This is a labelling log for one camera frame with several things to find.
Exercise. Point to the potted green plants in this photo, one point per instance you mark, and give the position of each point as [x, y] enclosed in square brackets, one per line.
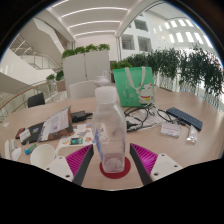
[59, 76]

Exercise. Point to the white sticker sheet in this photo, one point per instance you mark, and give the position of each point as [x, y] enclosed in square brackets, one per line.
[80, 133]

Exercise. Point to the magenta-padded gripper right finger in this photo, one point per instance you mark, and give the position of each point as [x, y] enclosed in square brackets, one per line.
[163, 165]

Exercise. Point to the white printed label card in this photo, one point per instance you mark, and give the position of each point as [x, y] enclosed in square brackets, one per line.
[170, 130]

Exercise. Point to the white paper sheet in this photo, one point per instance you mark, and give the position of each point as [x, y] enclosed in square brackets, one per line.
[6, 125]

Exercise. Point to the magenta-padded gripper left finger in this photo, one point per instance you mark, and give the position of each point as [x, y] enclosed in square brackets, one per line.
[60, 166]

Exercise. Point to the small white card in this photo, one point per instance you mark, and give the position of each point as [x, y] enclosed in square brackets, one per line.
[24, 135]

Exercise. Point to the white chair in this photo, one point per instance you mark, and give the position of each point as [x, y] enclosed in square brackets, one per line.
[82, 89]

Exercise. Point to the black charger box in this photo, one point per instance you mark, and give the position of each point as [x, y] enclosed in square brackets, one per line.
[78, 116]

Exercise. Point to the small green packet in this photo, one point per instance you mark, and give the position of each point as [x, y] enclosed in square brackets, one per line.
[30, 149]

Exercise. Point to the open printed magazine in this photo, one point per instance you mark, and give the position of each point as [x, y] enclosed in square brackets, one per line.
[56, 125]

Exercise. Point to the glass railing with wooden handrail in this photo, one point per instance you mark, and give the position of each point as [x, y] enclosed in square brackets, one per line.
[23, 96]

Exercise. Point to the clear bottle with white cap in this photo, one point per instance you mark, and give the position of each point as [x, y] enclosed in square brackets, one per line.
[101, 80]

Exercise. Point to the ceiling light strips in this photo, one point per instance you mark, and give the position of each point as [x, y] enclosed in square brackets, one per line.
[93, 22]

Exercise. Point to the green tote bag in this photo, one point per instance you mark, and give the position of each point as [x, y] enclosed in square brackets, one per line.
[131, 88]

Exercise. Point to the white cabinet with plants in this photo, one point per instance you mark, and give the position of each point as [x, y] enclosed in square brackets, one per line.
[85, 66]

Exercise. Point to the clear plastic water bottle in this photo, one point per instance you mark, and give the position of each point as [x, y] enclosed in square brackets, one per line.
[110, 133]

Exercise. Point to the white cup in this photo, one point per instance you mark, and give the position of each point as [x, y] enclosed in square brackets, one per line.
[43, 156]

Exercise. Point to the dark blue keyboard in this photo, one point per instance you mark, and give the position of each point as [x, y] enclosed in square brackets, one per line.
[184, 118]

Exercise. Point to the red and black small box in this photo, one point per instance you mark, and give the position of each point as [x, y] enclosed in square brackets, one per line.
[19, 132]

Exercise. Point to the red round coaster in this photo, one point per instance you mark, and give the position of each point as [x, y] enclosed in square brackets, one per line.
[126, 170]

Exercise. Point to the black chair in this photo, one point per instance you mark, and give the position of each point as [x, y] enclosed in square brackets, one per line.
[36, 100]

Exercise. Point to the green plant hedge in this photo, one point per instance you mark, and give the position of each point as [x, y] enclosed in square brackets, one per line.
[186, 70]

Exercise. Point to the clear plastic packet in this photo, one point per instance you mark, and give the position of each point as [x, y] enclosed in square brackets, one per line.
[192, 134]

